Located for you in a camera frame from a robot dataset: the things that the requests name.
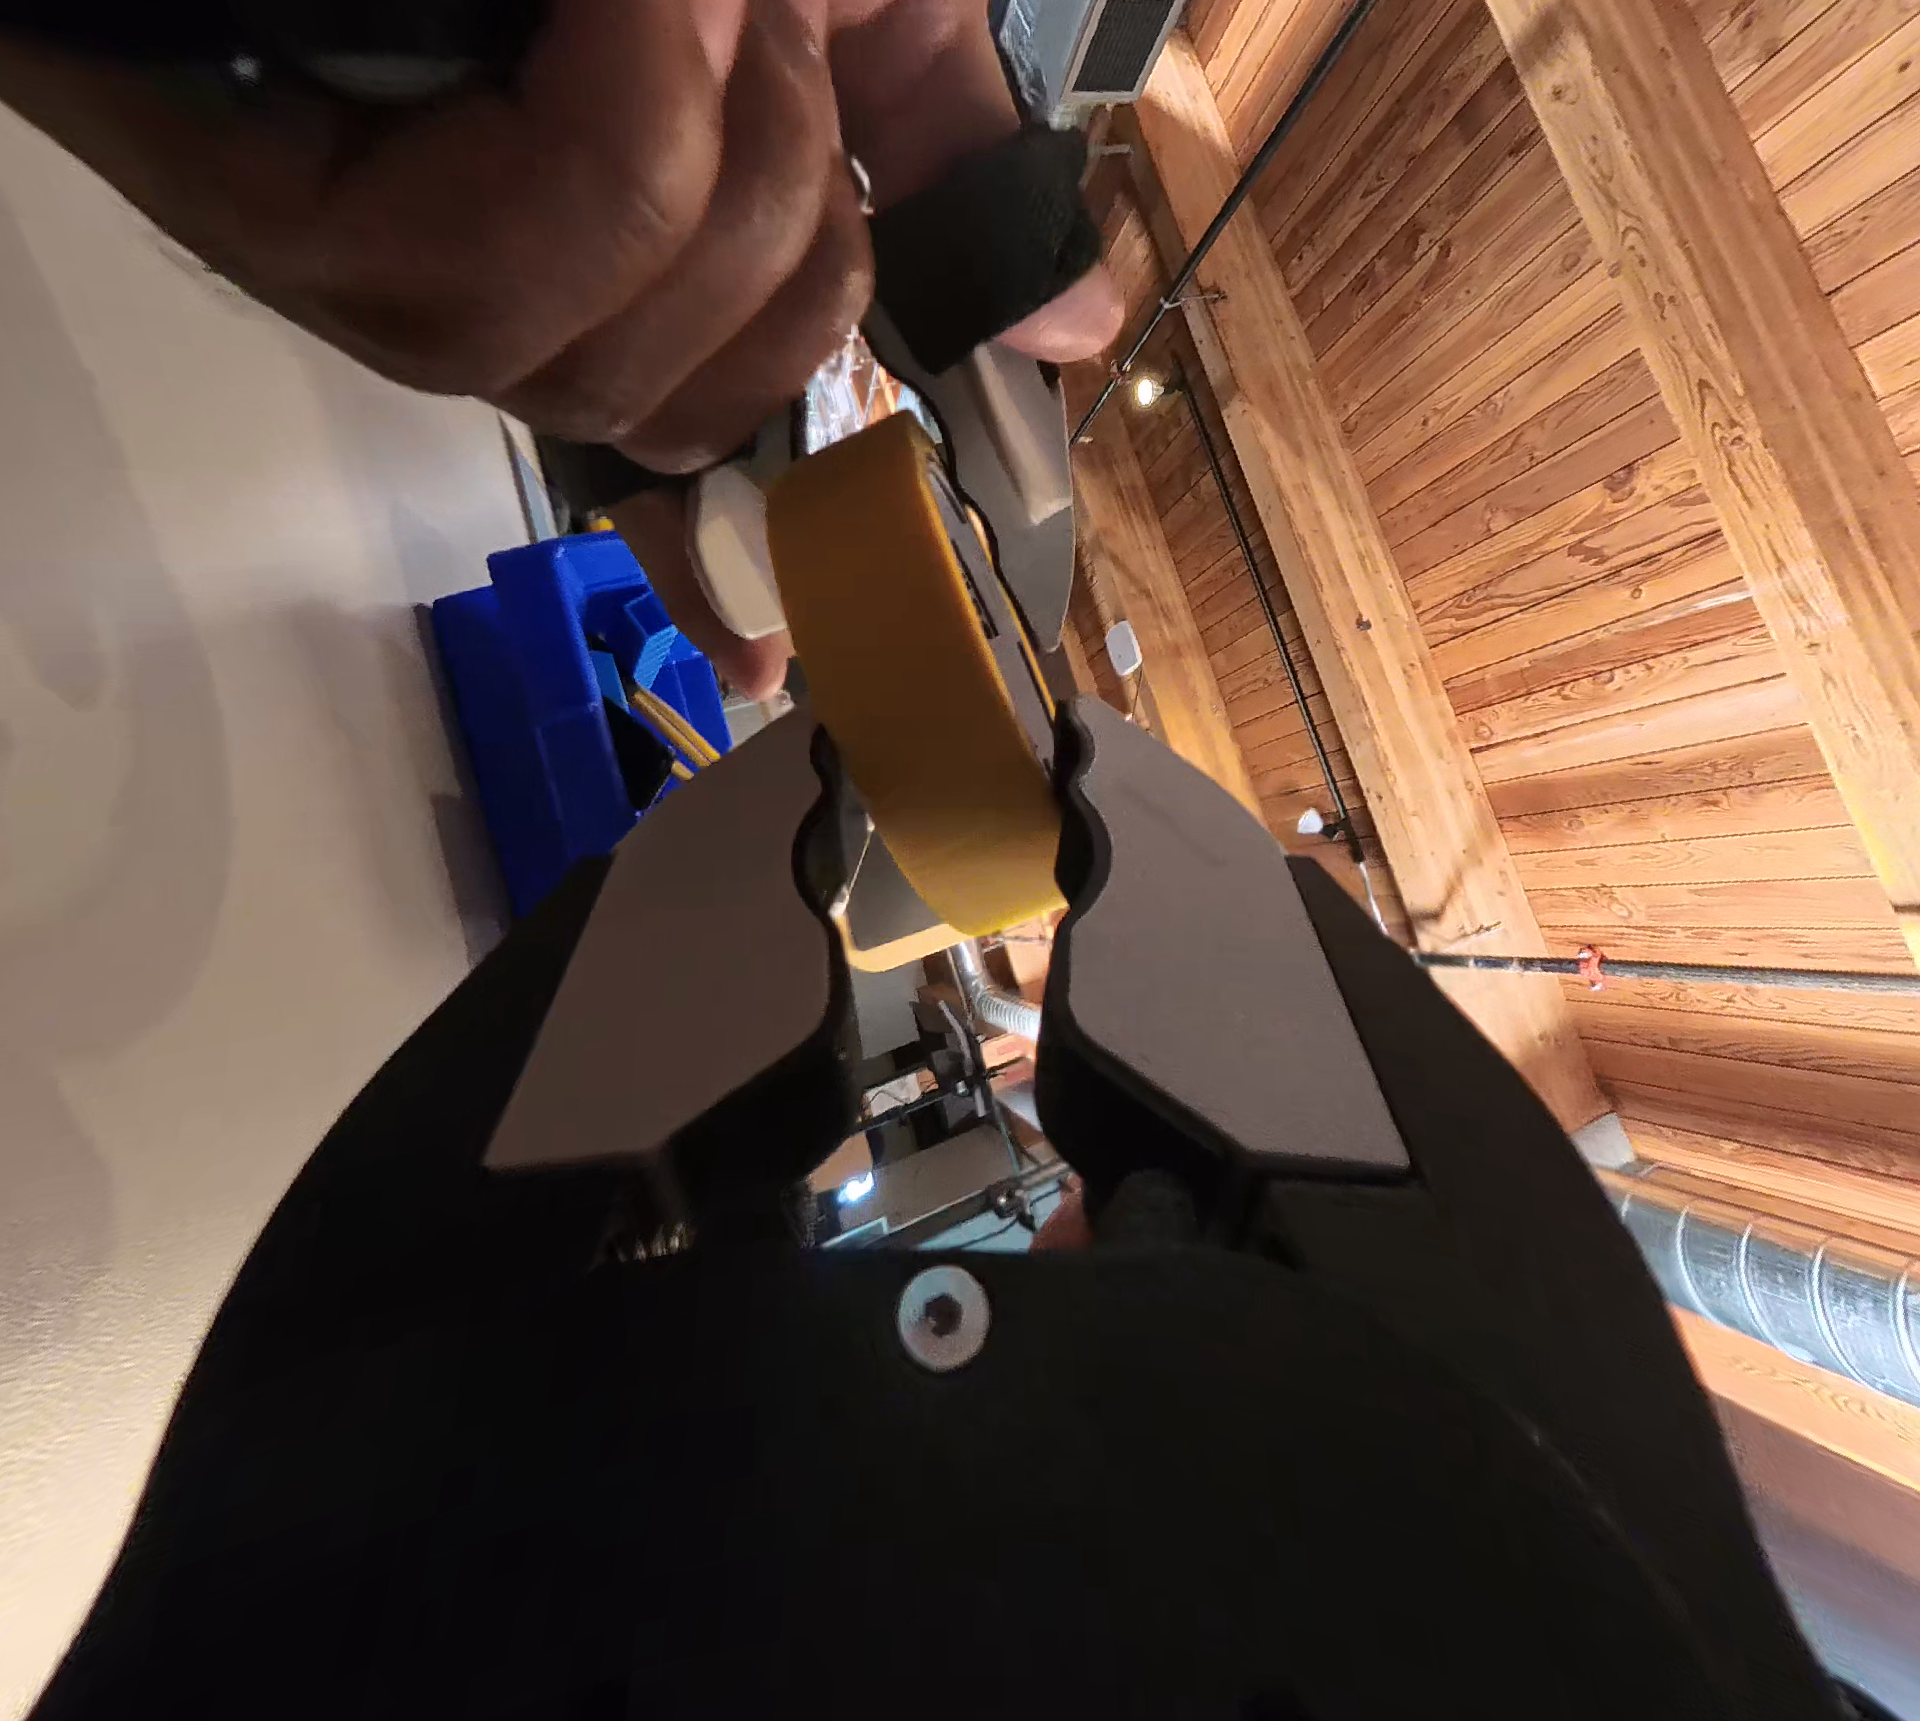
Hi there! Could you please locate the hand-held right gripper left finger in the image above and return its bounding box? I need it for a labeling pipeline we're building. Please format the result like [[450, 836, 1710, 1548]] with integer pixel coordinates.
[[480, 708, 845, 1179]]

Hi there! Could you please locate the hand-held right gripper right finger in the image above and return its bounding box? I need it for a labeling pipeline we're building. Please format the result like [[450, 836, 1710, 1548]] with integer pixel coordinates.
[[1034, 695, 1416, 1182]]

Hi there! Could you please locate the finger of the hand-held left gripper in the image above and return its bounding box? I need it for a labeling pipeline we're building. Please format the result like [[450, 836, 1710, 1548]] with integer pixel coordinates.
[[831, 836, 984, 976], [932, 340, 1077, 660]]

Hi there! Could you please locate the yellow masking tape roll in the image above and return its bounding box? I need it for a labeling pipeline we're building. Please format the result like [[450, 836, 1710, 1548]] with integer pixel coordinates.
[[762, 409, 1073, 938]]

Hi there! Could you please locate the person's left hand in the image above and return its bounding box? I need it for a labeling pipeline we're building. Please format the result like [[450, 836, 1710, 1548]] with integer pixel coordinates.
[[0, 0, 1128, 703]]

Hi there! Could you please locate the flexible metal conduit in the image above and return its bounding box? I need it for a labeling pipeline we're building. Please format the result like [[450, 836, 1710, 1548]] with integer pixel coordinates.
[[956, 944, 1047, 1042]]

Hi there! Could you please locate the blue plastic bin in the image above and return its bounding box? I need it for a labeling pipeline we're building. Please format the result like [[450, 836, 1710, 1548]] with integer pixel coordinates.
[[430, 530, 739, 923]]

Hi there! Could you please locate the blue plastic connector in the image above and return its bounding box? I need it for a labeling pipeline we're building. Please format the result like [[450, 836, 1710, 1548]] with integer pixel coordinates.
[[588, 595, 685, 719]]

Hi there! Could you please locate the black ceiling conduit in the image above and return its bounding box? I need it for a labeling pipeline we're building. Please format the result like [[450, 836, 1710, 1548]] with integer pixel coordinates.
[[1070, 0, 1519, 441]]

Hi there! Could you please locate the metal rod with red clamp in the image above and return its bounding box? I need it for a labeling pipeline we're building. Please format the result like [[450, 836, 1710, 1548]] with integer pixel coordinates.
[[1409, 944, 1920, 1001]]

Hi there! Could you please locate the silver spiral duct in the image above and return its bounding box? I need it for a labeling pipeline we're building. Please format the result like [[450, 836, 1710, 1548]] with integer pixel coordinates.
[[1593, 1154, 1920, 1410]]

